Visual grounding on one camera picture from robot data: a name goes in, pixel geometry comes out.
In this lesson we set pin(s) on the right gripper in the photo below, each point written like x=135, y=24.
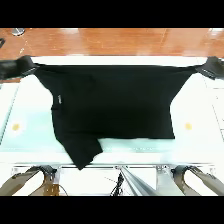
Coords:
x=210, y=67

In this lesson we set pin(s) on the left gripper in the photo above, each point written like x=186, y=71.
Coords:
x=27, y=66

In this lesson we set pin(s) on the black T-shirt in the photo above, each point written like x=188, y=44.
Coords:
x=113, y=100

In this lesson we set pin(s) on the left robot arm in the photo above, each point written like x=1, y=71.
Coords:
x=18, y=181

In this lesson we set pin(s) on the silver frame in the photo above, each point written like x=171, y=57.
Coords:
x=140, y=186

